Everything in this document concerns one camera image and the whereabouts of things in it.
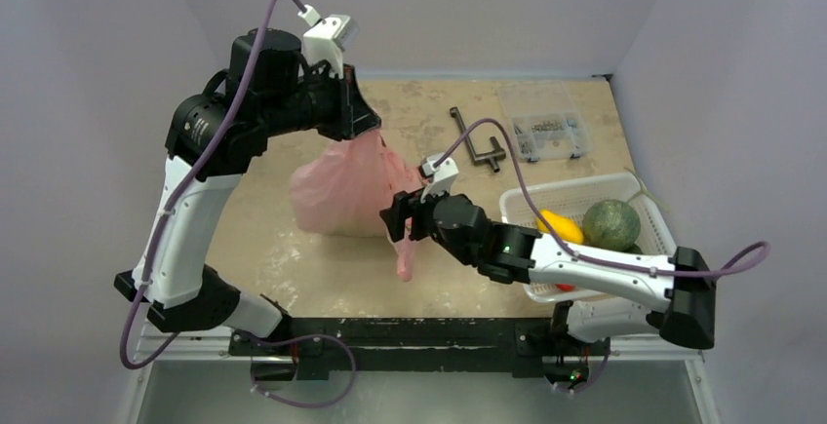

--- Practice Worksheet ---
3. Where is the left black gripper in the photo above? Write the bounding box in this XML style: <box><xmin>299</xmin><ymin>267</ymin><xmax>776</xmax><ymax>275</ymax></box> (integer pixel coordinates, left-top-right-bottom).
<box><xmin>260</xmin><ymin>60</ymin><xmax>381</xmax><ymax>141</ymax></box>

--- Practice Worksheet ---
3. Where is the pink plastic bag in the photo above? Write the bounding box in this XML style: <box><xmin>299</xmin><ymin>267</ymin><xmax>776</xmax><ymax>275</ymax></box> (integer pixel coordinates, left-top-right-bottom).
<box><xmin>289</xmin><ymin>129</ymin><xmax>429</xmax><ymax>283</ymax></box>

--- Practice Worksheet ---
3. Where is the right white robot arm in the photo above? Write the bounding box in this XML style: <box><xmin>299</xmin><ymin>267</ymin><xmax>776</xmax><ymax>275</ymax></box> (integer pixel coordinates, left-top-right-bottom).
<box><xmin>379</xmin><ymin>190</ymin><xmax>717</xmax><ymax>353</ymax></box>

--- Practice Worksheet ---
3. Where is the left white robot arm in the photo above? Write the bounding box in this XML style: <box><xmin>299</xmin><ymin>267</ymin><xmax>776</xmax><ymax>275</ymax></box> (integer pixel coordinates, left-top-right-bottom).
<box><xmin>114</xmin><ymin>25</ymin><xmax>380</xmax><ymax>355</ymax></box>

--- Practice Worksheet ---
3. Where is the yellow fake mango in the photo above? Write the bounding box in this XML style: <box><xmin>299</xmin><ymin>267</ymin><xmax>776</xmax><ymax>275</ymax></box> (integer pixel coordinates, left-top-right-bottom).
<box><xmin>535</xmin><ymin>210</ymin><xmax>585</xmax><ymax>245</ymax></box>

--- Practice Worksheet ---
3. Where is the green fake melon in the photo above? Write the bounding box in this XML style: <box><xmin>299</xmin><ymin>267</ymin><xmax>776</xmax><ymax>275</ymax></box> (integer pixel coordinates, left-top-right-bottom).
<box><xmin>582</xmin><ymin>199</ymin><xmax>641</xmax><ymax>251</ymax></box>

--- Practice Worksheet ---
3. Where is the dark green fake avocado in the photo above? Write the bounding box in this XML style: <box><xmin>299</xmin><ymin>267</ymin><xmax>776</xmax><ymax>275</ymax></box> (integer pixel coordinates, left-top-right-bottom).
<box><xmin>625</xmin><ymin>244</ymin><xmax>644</xmax><ymax>254</ymax></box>

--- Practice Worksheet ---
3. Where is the clear plastic screw box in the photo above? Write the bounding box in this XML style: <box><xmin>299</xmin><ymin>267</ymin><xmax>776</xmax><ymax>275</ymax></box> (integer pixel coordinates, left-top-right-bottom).
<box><xmin>497</xmin><ymin>81</ymin><xmax>592</xmax><ymax>163</ymax></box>

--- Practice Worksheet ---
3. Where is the white plastic basket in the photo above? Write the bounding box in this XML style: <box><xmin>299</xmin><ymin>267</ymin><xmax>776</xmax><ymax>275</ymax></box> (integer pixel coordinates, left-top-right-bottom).
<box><xmin>499</xmin><ymin>169</ymin><xmax>677</xmax><ymax>304</ymax></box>

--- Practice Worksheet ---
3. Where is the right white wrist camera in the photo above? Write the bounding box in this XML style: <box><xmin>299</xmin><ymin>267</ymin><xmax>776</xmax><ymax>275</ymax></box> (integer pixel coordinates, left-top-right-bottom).
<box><xmin>419</xmin><ymin>154</ymin><xmax>458</xmax><ymax>203</ymax></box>

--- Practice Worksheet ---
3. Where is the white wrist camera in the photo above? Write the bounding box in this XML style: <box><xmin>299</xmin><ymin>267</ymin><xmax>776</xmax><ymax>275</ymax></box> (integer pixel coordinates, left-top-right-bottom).
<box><xmin>297</xmin><ymin>5</ymin><xmax>359</xmax><ymax>78</ymax></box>
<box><xmin>419</xmin><ymin>154</ymin><xmax>458</xmax><ymax>203</ymax></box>

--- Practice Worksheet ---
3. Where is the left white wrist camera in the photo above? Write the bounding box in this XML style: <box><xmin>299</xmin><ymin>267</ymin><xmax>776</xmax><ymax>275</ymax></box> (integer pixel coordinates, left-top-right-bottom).
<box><xmin>297</xmin><ymin>5</ymin><xmax>359</xmax><ymax>78</ymax></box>

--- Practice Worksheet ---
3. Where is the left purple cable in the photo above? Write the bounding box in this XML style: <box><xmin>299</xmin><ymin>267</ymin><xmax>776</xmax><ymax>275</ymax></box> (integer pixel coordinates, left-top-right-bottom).
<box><xmin>119</xmin><ymin>0</ymin><xmax>358</xmax><ymax>408</ymax></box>

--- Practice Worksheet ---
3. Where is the purple cable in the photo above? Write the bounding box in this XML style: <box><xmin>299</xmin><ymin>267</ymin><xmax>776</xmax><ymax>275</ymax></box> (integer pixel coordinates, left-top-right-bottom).
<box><xmin>119</xmin><ymin>0</ymin><xmax>358</xmax><ymax>408</ymax></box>
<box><xmin>431</xmin><ymin>117</ymin><xmax>771</xmax><ymax>397</ymax></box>

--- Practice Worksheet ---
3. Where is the black metal crank handle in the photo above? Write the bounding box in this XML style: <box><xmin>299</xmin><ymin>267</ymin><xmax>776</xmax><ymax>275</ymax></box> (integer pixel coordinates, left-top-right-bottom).
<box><xmin>449</xmin><ymin>106</ymin><xmax>508</xmax><ymax>174</ymax></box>

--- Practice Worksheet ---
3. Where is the black metal base rail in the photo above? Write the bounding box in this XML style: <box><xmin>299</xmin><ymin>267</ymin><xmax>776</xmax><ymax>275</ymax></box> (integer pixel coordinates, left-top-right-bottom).
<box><xmin>228</xmin><ymin>317</ymin><xmax>610</xmax><ymax>380</ymax></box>

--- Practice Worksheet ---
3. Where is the aluminium frame rail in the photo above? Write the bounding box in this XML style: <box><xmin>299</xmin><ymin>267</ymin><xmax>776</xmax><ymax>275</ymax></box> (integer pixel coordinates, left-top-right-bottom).
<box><xmin>134</xmin><ymin>317</ymin><xmax>704</xmax><ymax>363</ymax></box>

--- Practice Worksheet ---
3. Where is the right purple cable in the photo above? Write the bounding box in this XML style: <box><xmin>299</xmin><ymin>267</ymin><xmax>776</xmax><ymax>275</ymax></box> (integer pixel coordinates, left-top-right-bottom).
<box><xmin>431</xmin><ymin>117</ymin><xmax>771</xmax><ymax>397</ymax></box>

